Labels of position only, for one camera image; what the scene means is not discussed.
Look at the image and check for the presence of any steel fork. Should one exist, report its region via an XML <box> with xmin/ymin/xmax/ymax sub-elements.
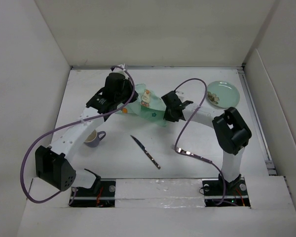
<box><xmin>171</xmin><ymin>145</ymin><xmax>213</xmax><ymax>164</ymax></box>

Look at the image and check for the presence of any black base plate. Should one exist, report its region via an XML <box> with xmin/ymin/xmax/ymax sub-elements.
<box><xmin>69</xmin><ymin>180</ymin><xmax>116</xmax><ymax>208</ymax></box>
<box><xmin>198</xmin><ymin>179</ymin><xmax>251</xmax><ymax>207</ymax></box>

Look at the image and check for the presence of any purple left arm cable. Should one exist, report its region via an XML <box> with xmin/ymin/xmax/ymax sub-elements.
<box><xmin>20</xmin><ymin>65</ymin><xmax>136</xmax><ymax>203</ymax></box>

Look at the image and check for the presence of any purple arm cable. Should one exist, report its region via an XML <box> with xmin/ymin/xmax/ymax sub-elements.
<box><xmin>174</xmin><ymin>78</ymin><xmax>229</xmax><ymax>205</ymax></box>
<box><xmin>20</xmin><ymin>65</ymin><xmax>136</xmax><ymax>203</ymax></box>

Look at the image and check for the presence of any green floral glass plate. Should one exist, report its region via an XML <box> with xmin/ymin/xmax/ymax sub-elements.
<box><xmin>207</xmin><ymin>81</ymin><xmax>240</xmax><ymax>109</ymax></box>

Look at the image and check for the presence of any green cartoon placemat cloth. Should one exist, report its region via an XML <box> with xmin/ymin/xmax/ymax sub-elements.
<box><xmin>118</xmin><ymin>83</ymin><xmax>167</xmax><ymax>127</ymax></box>

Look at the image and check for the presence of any purple ceramic mug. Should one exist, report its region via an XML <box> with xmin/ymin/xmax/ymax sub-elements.
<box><xmin>84</xmin><ymin>130</ymin><xmax>106</xmax><ymax>148</ymax></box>

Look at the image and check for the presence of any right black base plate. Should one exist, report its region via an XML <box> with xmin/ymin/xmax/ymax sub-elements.
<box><xmin>198</xmin><ymin>179</ymin><xmax>251</xmax><ymax>207</ymax></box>

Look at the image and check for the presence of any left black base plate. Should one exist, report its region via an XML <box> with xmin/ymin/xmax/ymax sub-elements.
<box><xmin>69</xmin><ymin>180</ymin><xmax>116</xmax><ymax>208</ymax></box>

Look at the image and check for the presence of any steel table knife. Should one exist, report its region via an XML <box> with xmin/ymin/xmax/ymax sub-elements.
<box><xmin>130</xmin><ymin>135</ymin><xmax>161</xmax><ymax>170</ymax></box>

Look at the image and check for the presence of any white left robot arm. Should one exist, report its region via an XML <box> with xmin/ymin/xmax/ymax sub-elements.
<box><xmin>35</xmin><ymin>64</ymin><xmax>138</xmax><ymax>196</ymax></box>

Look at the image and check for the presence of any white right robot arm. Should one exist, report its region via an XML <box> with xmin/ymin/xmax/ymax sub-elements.
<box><xmin>161</xmin><ymin>91</ymin><xmax>252</xmax><ymax>195</ymax></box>

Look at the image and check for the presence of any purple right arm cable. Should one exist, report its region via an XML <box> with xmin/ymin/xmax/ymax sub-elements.
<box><xmin>174</xmin><ymin>78</ymin><xmax>229</xmax><ymax>205</ymax></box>

